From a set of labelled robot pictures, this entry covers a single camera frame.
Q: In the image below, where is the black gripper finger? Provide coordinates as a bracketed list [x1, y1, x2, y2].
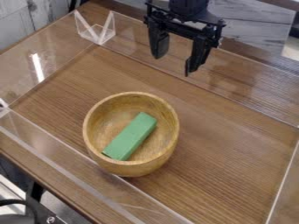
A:
[148, 18, 169, 60]
[184, 36, 211, 76]

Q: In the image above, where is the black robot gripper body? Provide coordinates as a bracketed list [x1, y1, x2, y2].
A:
[144, 0, 225, 47]

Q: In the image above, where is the green rectangular block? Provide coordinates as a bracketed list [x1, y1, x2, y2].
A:
[101, 112, 157, 161]

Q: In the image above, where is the brown wooden bowl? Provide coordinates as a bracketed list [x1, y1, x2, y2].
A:
[82, 92, 180, 177]

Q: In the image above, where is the clear acrylic corner bracket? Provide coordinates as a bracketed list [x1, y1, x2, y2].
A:
[73, 10, 116, 46]

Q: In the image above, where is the clear acrylic front wall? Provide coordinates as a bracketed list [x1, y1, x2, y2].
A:
[0, 107, 192, 224]

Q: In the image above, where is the black table leg bracket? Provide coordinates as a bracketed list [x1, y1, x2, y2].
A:
[25, 181, 66, 224]

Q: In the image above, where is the black cable loop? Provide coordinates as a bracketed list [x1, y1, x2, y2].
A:
[0, 199, 40, 224]

